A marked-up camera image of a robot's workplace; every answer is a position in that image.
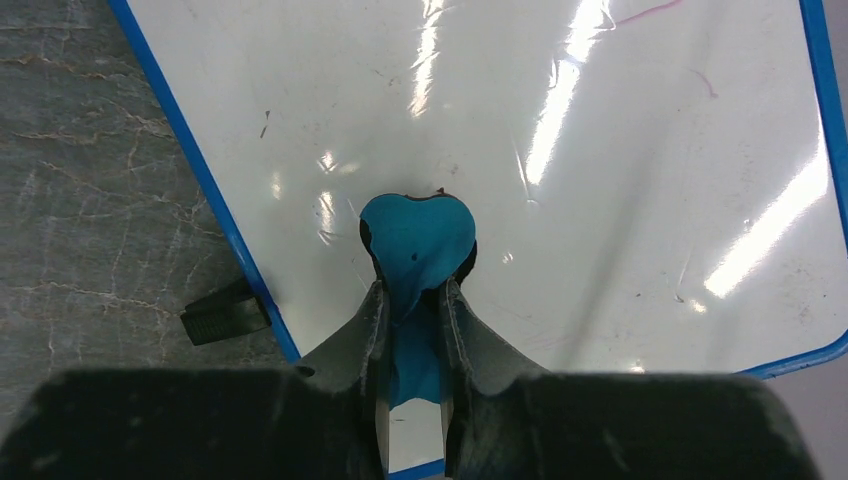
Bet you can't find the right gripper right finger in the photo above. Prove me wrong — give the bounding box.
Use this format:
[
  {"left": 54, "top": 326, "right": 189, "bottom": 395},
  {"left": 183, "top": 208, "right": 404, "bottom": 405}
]
[{"left": 437, "top": 278, "right": 545, "bottom": 479}]

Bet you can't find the black whiteboard foot clip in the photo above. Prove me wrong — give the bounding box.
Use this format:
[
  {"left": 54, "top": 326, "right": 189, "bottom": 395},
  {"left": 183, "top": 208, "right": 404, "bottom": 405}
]
[{"left": 180, "top": 277, "right": 271, "bottom": 346}]

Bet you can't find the blue whiteboard eraser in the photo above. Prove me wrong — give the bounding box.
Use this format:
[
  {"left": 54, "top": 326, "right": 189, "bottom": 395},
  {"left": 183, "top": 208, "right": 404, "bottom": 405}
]
[{"left": 360, "top": 192, "right": 476, "bottom": 409}]

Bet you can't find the blue framed whiteboard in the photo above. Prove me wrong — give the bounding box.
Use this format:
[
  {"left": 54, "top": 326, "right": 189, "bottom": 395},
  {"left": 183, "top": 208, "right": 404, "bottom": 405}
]
[{"left": 107, "top": 0, "right": 848, "bottom": 480}]

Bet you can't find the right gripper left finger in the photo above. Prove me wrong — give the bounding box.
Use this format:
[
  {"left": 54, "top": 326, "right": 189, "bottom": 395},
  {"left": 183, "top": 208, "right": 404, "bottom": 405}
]
[{"left": 296, "top": 280, "right": 391, "bottom": 479}]

